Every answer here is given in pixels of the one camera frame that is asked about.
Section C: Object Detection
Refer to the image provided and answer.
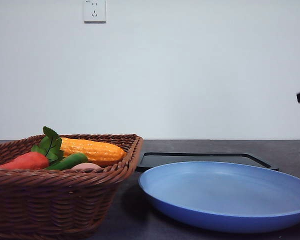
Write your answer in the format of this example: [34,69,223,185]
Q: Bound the green carrot leaves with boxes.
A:
[31,126,64,165]

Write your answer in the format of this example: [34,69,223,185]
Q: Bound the orange toy carrot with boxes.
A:
[0,152,49,170]

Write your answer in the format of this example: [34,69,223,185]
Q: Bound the white wall socket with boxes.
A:
[84,0,107,24]

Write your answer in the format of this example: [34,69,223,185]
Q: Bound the blue plate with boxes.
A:
[138,161,300,234]

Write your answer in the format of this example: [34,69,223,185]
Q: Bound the brown egg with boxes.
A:
[72,163,103,170]

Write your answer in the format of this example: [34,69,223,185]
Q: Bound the brown wicker basket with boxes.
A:
[0,134,144,240]

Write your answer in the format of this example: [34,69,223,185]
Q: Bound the yellow toy corn cob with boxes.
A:
[61,137,127,162]

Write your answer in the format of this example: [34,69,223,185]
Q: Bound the black tray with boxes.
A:
[135,153,280,173]

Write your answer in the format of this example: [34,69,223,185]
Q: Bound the green toy cucumber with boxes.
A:
[45,153,88,171]

